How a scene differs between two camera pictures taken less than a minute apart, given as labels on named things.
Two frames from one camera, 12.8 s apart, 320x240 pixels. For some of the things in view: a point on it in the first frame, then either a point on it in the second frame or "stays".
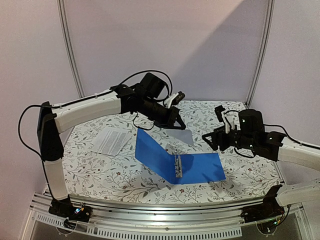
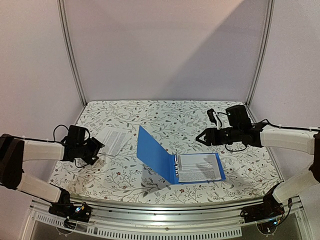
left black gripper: (172, 117) → (92, 148)
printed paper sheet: (185, 135) → (197, 167)
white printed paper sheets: (111, 141) stays
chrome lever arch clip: (178, 164) stays
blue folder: (178, 168) stays
